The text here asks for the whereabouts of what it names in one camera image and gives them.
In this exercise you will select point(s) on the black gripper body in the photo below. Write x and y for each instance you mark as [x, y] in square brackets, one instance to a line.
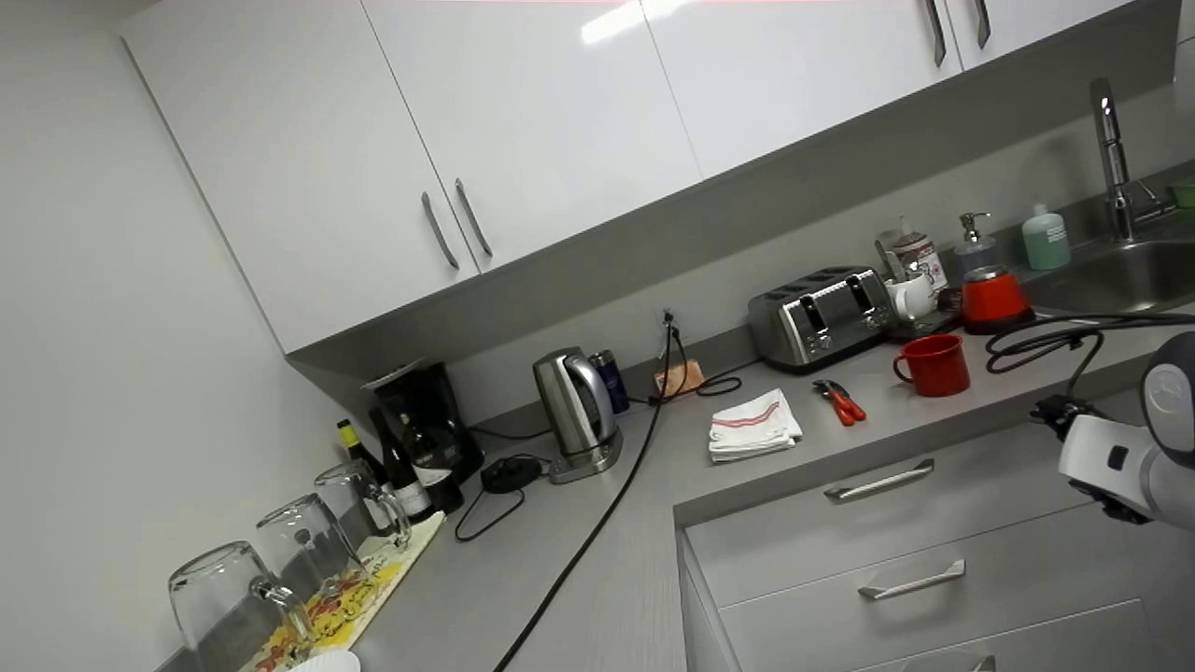
[1123, 507]

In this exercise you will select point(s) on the shallow grey drawer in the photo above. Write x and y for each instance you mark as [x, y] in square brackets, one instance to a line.
[796, 535]

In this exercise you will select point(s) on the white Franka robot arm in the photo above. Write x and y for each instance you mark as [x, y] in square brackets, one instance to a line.
[1123, 460]

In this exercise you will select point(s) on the deep grey drawer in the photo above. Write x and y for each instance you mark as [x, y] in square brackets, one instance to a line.
[1071, 640]
[994, 571]

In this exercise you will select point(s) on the stainless steel sink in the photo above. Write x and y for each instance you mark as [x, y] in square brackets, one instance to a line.
[1123, 280]

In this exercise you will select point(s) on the green soap bottle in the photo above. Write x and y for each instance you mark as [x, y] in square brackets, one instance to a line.
[1047, 242]

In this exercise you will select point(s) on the white utensil mug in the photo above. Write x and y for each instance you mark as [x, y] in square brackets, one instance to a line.
[919, 298]

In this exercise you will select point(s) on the green sponge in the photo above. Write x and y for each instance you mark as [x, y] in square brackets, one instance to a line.
[1185, 199]

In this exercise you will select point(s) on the dark glass jar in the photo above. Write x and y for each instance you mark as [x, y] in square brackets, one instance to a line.
[909, 252]

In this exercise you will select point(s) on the chrome sink faucet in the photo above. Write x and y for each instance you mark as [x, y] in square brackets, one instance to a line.
[1116, 161]

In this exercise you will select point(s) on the silver four-slot toaster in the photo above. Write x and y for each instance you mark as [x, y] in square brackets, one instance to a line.
[816, 317]

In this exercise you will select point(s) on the white folded cloth red stripes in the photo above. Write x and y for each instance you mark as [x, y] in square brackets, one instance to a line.
[753, 428]

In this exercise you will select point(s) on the orange sponge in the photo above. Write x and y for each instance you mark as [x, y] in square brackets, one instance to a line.
[680, 379]

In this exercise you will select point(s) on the white glossy cabinet door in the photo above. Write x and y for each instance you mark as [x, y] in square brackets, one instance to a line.
[1031, 19]
[796, 75]
[300, 161]
[548, 114]

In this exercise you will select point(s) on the stainless steel electric kettle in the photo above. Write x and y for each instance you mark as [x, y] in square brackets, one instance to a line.
[574, 410]

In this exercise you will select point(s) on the black round puck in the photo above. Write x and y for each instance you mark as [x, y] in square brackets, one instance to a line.
[511, 471]

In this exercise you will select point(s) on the black coffee maker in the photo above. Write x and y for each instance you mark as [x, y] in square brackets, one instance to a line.
[415, 429]

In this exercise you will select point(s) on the yellow printed drying mat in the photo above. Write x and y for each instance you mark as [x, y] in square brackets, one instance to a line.
[369, 583]

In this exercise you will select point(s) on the clear upturned glass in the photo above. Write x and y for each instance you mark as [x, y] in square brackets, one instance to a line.
[224, 601]
[361, 496]
[304, 543]

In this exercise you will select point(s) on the dark bottle yellow cap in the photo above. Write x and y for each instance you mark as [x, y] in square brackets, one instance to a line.
[356, 453]

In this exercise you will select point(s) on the white bowl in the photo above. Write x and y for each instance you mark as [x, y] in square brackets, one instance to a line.
[326, 660]

